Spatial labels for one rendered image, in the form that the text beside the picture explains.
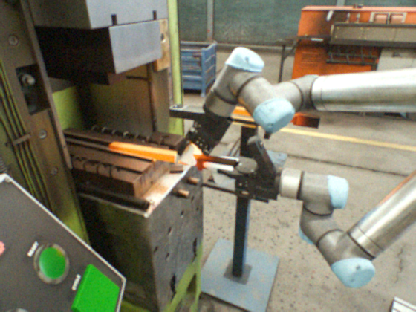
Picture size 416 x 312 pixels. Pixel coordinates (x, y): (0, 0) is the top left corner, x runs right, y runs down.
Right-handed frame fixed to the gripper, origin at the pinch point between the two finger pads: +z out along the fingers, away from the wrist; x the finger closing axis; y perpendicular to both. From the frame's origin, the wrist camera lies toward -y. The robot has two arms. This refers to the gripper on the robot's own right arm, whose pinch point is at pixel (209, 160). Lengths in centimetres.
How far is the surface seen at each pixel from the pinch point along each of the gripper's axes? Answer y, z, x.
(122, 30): -34.1, 16.4, -7.8
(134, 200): 7.1, 15.9, -14.7
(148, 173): 5.0, 17.2, -4.7
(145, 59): -26.6, 16.6, -0.3
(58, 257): -7.7, 5.8, -44.7
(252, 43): 85, 174, 754
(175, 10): -35, 31, 46
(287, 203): 104, -15, 122
